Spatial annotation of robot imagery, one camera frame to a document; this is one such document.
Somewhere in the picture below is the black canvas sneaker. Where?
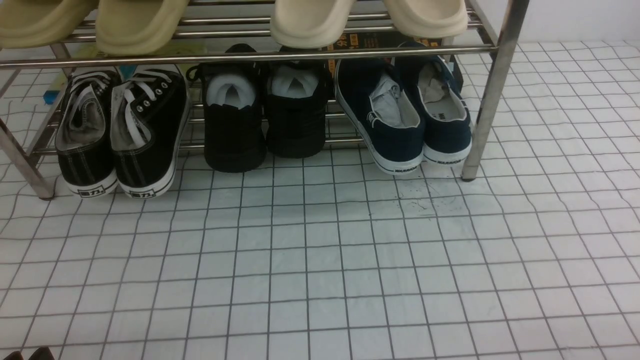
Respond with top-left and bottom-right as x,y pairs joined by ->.
109,64 -> 192,200
54,66 -> 122,199

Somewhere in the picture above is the black canvas sneaker right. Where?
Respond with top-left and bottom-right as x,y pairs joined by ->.
109,64 -> 192,200

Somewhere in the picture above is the olive foam slipper far left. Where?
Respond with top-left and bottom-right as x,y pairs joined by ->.
0,0 -> 99,49

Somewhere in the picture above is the dark object bottom left corner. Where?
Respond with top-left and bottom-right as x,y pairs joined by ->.
0,346 -> 56,360

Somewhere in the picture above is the cream foam slipper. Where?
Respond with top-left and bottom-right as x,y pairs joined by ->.
270,0 -> 355,49
383,0 -> 469,39

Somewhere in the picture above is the black knit shoe left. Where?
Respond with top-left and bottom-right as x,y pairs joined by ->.
187,61 -> 267,173

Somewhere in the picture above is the olive foam slipper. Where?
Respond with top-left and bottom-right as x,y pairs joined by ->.
94,0 -> 190,56
0,0 -> 99,49

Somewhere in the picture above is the black printed cardboard box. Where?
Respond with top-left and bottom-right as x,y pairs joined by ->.
321,31 -> 464,87

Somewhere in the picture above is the black knit shoe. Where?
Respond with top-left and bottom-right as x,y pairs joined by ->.
187,61 -> 267,173
263,59 -> 332,158

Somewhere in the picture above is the stainless steel shoe rack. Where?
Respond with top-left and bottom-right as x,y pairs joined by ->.
1,0 -> 530,201

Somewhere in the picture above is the navy slip-on shoe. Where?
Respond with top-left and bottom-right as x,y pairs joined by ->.
333,58 -> 425,175
391,54 -> 473,166

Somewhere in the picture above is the black canvas sneaker left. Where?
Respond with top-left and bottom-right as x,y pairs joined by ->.
54,66 -> 122,199

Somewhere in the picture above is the blue small object behind rack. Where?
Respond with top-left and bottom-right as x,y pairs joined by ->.
42,89 -> 61,105

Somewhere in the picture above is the black knit shoe right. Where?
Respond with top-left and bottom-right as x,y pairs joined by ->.
263,59 -> 332,158

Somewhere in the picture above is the cream foam slipper right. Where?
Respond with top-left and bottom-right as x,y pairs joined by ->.
383,0 -> 469,39

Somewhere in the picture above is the cream foam slipper left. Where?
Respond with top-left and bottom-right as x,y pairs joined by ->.
270,0 -> 355,49

